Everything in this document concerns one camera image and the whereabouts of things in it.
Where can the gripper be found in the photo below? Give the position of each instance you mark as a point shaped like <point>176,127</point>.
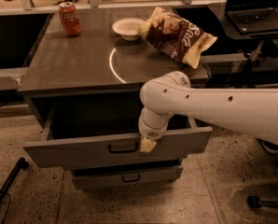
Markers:
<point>150,132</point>

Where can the grey top drawer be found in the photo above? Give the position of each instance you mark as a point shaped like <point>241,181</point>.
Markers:
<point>76,141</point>

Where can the grey drawer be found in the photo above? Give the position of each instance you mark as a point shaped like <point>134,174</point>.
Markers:
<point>76,141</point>
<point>133,177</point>

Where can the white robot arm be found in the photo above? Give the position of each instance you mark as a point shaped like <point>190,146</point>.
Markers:
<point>248,111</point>

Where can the grey bottom drawer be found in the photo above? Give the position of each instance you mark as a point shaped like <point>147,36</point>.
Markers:
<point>133,177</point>

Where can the grey drawer cabinet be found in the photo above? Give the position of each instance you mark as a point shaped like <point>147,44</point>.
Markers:
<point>90,83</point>

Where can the brown chip bag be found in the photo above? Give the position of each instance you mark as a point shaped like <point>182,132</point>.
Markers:
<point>178,38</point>

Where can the white bowl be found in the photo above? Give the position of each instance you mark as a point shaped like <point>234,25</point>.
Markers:
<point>127,28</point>

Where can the black chair base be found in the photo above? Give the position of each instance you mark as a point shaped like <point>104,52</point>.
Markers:
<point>255,202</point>

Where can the person's shoe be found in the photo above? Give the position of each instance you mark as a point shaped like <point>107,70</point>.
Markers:
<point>269,147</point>

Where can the red cola can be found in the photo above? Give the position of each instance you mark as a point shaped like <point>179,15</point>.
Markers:
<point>69,19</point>

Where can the black laptop stand table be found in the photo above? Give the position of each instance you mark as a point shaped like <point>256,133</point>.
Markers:
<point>260,50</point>

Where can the black stand leg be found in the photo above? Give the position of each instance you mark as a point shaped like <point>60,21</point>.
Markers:
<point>21,164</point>

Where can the black laptop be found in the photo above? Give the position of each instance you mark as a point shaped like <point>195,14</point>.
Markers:
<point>253,16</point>

